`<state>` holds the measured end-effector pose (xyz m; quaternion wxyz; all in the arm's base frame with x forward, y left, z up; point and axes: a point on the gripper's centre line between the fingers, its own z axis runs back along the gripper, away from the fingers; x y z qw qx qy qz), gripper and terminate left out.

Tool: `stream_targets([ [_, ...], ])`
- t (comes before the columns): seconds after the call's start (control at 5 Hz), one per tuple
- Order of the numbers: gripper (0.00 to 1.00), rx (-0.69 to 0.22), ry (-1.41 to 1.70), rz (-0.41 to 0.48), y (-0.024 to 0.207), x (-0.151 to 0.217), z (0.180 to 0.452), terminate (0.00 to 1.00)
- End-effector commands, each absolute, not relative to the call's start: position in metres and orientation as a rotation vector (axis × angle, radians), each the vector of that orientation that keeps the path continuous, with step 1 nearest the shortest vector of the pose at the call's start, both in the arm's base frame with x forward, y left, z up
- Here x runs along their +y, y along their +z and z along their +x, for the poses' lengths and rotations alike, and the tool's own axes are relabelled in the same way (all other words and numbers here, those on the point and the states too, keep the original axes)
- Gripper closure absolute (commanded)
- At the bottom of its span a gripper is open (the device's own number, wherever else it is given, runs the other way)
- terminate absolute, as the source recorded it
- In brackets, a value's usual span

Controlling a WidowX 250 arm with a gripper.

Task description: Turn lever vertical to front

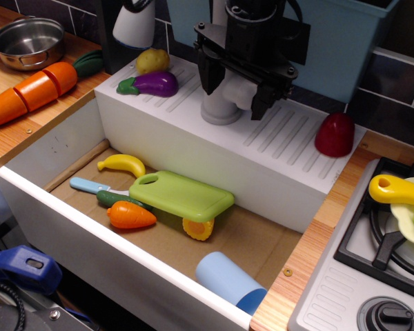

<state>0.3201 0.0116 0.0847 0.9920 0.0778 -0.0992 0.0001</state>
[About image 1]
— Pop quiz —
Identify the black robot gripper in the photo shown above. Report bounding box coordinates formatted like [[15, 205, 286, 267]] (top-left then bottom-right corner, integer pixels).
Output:
[[198, 1, 308, 121]]

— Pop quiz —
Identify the grey toy faucet lever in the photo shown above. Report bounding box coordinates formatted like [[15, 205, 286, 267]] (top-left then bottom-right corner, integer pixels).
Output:
[[197, 1, 257, 126]]

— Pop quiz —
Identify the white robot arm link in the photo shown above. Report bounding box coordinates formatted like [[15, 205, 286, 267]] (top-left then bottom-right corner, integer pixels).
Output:
[[112, 1, 155, 50]]

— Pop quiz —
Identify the purple toy eggplant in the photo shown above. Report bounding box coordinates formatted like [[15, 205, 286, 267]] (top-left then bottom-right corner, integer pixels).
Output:
[[116, 71, 179, 97]]

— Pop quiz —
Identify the yellow toy potato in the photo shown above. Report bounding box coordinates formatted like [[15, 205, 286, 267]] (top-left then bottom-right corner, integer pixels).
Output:
[[136, 49, 170, 74]]

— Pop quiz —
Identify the red toy pepper half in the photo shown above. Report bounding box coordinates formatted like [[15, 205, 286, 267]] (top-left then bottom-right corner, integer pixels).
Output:
[[315, 112, 355, 158]]

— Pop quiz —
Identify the light blue plastic bin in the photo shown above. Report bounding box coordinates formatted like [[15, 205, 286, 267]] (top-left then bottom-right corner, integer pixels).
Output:
[[168, 1, 397, 103]]

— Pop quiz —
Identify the green toy cutting board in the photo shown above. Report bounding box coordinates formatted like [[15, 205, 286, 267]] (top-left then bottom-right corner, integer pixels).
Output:
[[129, 171, 235, 223]]

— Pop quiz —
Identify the yellow toy banana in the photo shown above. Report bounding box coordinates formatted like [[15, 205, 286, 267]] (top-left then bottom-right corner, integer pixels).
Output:
[[97, 154, 146, 178]]

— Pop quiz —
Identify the yellow toy corn piece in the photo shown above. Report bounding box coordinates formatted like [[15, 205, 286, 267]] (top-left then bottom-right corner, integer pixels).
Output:
[[182, 219, 215, 241]]

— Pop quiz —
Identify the white toy sink unit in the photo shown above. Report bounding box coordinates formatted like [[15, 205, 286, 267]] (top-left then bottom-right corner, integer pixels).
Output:
[[0, 59, 349, 330]]

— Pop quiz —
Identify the small orange toy carrot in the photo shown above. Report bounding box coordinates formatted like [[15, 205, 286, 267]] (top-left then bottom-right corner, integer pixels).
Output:
[[107, 201, 157, 229]]

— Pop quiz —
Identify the green toy cucumber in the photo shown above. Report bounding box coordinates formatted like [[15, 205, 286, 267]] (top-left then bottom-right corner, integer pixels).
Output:
[[96, 190, 152, 211]]

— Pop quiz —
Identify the light blue plastic cup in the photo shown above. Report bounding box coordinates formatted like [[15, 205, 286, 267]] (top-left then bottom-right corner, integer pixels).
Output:
[[195, 252, 267, 315]]

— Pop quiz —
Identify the large orange wooden carrot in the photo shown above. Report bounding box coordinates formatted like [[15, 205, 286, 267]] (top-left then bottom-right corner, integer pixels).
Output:
[[0, 50, 104, 126]]

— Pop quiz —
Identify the pale yellow toy plate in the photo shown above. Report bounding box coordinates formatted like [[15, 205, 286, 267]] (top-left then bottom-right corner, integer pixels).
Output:
[[389, 170, 414, 248]]

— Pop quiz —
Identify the steel cooking pot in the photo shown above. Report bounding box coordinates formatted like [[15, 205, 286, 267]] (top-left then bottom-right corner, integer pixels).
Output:
[[0, 17, 66, 71]]

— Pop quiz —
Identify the grey toy stove top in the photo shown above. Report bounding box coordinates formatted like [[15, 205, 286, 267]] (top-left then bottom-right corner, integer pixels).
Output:
[[286, 157, 414, 331]]

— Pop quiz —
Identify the black stove burner grate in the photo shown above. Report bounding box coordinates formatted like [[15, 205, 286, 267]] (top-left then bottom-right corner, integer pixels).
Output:
[[334, 157, 414, 297]]

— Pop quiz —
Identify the black stove knob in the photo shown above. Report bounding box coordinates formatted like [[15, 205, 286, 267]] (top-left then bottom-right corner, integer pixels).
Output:
[[357, 297, 414, 331]]

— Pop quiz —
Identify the blue clamp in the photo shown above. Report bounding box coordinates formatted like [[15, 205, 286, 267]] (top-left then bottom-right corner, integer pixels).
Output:
[[0, 245, 63, 295]]

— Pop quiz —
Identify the yellow toy spoon handle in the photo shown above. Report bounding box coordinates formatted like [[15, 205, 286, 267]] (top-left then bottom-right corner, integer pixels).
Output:
[[368, 174, 414, 205]]

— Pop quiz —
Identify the blue handled toy knife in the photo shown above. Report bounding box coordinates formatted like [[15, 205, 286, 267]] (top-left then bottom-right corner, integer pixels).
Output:
[[69, 177, 129, 196]]

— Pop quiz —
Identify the black cable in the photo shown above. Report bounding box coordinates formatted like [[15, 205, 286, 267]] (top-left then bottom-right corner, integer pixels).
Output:
[[0, 279, 27, 331]]

